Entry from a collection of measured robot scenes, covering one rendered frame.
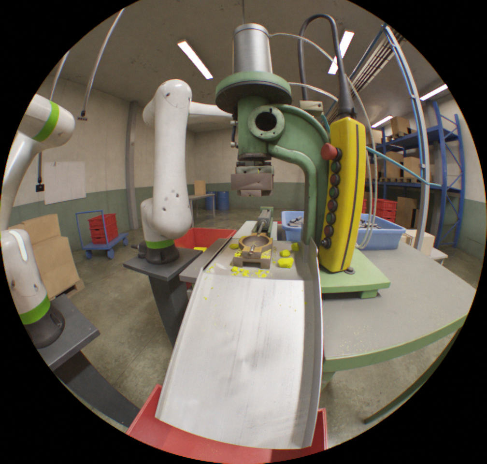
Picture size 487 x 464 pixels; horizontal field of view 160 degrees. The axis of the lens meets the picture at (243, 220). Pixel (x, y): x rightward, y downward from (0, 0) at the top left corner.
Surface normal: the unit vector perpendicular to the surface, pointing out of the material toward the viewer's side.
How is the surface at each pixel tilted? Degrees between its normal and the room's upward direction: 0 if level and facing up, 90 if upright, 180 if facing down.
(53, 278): 90
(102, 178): 90
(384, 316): 0
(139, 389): 0
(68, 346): 0
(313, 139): 90
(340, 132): 85
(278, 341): 30
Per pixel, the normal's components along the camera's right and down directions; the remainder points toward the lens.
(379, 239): -0.20, 0.37
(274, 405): -0.11, -0.74
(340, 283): -0.02, -0.98
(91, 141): 0.98, 0.03
